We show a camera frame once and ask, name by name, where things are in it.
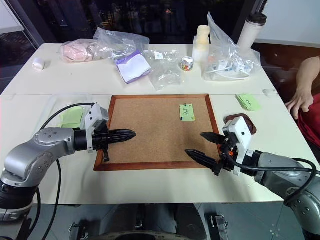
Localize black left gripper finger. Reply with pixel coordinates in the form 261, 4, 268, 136
109, 128, 137, 138
109, 136, 136, 145

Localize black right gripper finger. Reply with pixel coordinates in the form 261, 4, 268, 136
200, 131, 226, 144
184, 148, 221, 174

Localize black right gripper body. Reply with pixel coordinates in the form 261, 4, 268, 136
212, 136, 237, 177

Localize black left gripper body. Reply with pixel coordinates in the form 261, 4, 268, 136
92, 124, 112, 163

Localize wood framed cork board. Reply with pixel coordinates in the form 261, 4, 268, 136
93, 93, 225, 173

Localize green sticky note with writing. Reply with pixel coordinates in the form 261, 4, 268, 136
179, 103, 196, 123

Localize small jar of coloured pins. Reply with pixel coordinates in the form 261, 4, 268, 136
180, 56, 196, 72

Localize person's bare hand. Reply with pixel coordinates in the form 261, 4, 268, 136
284, 92, 315, 120

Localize small brown tray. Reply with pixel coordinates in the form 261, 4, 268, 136
223, 113, 258, 137

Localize stack of green sticky notes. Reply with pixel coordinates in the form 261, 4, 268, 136
235, 92, 262, 112

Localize green notes in plastic bag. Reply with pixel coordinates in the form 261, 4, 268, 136
43, 93, 94, 129

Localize purple and white packet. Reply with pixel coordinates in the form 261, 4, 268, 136
115, 49, 152, 85

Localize flat clear plastic bags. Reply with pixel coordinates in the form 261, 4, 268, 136
146, 48, 185, 92

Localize red garment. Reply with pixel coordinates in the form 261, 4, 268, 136
296, 92, 320, 151

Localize crumpled clear plastic bag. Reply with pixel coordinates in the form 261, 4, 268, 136
93, 26, 151, 61

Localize pink item in plastic bag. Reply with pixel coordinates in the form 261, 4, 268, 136
59, 39, 101, 64

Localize stacked white plastic containers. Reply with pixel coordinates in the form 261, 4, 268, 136
191, 24, 211, 64

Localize small white roll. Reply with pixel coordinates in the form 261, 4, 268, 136
32, 57, 46, 74

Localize white tumbler with black lid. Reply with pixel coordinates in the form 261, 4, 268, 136
236, 13, 269, 50

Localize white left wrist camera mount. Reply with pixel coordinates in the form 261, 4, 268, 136
79, 102, 110, 155

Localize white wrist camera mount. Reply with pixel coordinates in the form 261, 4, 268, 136
79, 102, 110, 155
221, 116, 254, 176

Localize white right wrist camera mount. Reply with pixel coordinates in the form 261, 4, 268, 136
221, 116, 254, 176

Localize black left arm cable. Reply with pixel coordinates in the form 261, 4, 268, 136
27, 102, 99, 240

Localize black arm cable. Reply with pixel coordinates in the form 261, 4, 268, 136
27, 102, 99, 240
223, 149, 318, 207

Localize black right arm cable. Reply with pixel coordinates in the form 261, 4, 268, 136
223, 149, 318, 207

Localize metal bracket under table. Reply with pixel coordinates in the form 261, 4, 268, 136
208, 213, 229, 240

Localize large clear bag with cable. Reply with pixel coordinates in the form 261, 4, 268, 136
201, 11, 262, 82

